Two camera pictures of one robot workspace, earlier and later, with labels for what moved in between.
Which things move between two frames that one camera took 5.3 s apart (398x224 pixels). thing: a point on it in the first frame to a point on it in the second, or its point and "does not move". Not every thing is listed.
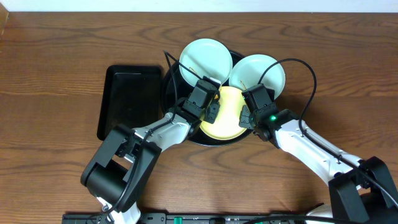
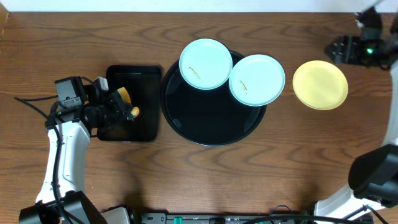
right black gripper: x=243 y=118 to x=347 y=46
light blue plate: x=247 y=72 does not move
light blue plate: x=209 y=58 does not move
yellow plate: x=226 y=125 to x=320 y=84
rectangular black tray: x=132 y=95 does not move
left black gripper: x=212 y=111 to x=115 y=106
